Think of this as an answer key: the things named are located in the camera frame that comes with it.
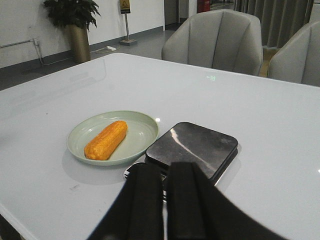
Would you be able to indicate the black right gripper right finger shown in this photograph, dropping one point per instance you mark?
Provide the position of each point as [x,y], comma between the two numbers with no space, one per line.
[197,210]

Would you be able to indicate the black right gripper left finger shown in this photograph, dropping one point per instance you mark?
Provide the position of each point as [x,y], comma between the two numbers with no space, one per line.
[137,212]

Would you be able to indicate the orange corn cob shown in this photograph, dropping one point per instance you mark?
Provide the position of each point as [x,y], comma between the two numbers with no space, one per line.
[102,146]

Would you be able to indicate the black silver kitchen scale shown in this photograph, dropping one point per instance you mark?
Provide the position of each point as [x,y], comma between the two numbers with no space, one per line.
[211,150]

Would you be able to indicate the light green round plate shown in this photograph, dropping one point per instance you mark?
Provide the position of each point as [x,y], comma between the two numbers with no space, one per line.
[142,131]

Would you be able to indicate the left grey upholstered chair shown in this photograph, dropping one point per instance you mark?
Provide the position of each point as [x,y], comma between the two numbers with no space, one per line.
[222,39]

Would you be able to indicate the grey upholstered chair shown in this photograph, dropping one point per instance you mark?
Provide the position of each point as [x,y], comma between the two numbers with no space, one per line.
[298,61]
[222,39]

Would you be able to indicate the right grey upholstered chair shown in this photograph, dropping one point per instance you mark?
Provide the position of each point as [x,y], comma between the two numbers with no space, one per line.
[298,61]

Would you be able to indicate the red trash bin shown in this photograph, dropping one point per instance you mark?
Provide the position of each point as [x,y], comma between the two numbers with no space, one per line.
[203,6]

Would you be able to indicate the potted green plant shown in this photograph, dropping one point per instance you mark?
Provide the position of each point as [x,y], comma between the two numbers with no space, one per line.
[75,16]

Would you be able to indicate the yellow caution sign stand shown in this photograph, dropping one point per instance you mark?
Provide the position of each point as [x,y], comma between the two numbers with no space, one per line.
[125,9]

